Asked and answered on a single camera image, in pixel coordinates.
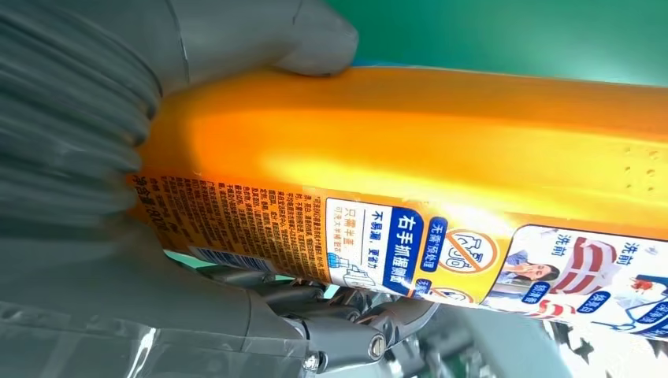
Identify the green table mat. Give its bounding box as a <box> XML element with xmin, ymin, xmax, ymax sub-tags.
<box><xmin>164</xmin><ymin>0</ymin><xmax>668</xmax><ymax>301</ymax></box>

